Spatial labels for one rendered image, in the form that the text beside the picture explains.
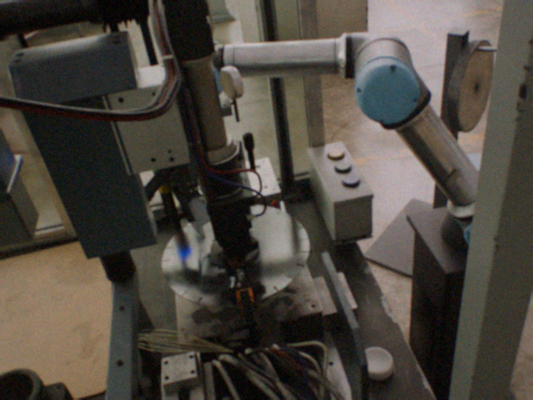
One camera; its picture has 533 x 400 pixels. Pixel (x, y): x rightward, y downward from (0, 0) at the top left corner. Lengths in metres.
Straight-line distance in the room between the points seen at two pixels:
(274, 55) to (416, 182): 1.90
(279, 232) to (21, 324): 0.71
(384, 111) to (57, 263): 1.03
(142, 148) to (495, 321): 0.49
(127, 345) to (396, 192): 2.17
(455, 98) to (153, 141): 1.41
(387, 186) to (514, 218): 2.58
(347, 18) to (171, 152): 3.78
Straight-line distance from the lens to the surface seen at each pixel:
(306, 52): 1.21
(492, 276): 0.44
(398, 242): 2.60
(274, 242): 1.22
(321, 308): 1.21
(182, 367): 1.11
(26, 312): 1.58
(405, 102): 1.08
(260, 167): 1.56
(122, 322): 1.01
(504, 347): 0.52
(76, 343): 1.43
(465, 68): 2.01
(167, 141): 0.76
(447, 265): 1.46
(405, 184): 2.99
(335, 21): 4.44
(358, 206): 1.44
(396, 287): 2.42
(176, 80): 0.58
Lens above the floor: 1.75
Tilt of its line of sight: 37 degrees down
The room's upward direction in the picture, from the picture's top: 9 degrees counter-clockwise
